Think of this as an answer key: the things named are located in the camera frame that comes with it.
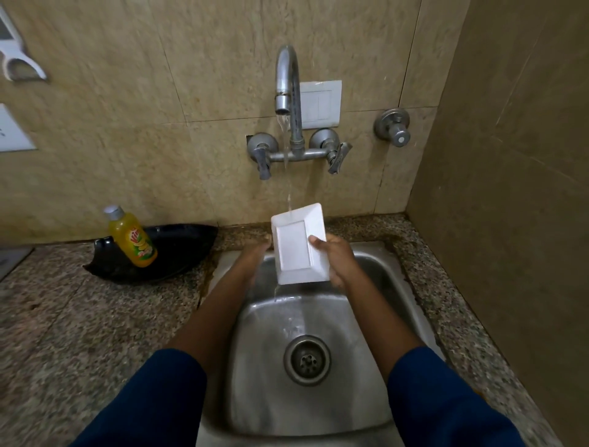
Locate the person's right hand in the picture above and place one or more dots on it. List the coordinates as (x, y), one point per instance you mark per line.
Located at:
(340, 260)

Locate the person's left hand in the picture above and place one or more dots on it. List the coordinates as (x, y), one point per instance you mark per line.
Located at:
(255, 260)

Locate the white rectangular plate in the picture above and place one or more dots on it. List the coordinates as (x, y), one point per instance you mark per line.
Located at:
(294, 244)

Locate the person's right forearm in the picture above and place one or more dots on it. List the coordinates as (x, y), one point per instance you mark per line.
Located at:
(423, 368)

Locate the person's left forearm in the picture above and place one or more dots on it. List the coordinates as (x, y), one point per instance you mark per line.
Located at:
(175, 368)

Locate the yellow dish soap bottle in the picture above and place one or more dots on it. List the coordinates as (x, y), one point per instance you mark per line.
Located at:
(132, 239)

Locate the black leaf-shaped tray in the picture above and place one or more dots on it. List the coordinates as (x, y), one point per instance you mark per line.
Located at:
(188, 248)

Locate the steel sink drain strainer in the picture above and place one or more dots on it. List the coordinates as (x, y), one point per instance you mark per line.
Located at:
(307, 360)

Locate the stainless steel sink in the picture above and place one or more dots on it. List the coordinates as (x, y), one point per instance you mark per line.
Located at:
(267, 368)

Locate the grey drying mat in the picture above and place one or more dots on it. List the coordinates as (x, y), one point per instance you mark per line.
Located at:
(11, 260)

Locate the white power socket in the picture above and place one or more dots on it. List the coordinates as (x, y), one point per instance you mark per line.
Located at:
(11, 131)

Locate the white hanging peeler grater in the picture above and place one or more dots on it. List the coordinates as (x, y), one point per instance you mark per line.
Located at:
(14, 50)

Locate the steel wall valve knob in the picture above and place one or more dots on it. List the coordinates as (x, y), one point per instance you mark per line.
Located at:
(392, 126)

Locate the white switch plate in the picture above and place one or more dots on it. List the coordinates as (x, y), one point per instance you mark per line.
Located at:
(322, 103)

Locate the steel wall faucet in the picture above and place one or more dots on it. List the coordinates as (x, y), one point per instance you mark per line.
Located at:
(287, 73)

